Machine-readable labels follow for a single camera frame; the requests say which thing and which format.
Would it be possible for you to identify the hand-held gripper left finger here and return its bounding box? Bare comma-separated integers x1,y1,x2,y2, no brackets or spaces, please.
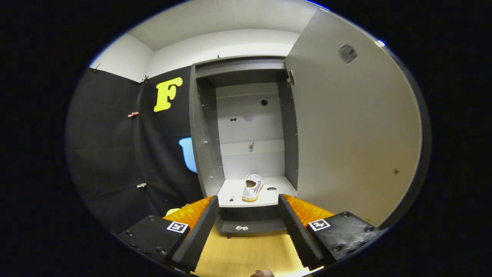
117,195,219,272

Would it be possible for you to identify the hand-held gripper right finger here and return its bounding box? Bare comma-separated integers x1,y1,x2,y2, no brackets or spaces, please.
278,194,382,270

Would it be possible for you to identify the white canvas shoe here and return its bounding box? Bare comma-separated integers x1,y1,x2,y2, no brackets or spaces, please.
241,173,265,202

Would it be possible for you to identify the dark grey shoe cabinet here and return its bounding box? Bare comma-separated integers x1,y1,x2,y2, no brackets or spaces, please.
188,55,300,237

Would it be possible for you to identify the beige shoe cabinet door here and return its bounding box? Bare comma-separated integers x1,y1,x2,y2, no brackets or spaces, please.
284,8,432,229

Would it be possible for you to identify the black backdrop cloth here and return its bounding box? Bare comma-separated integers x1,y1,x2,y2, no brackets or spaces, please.
66,65,204,235

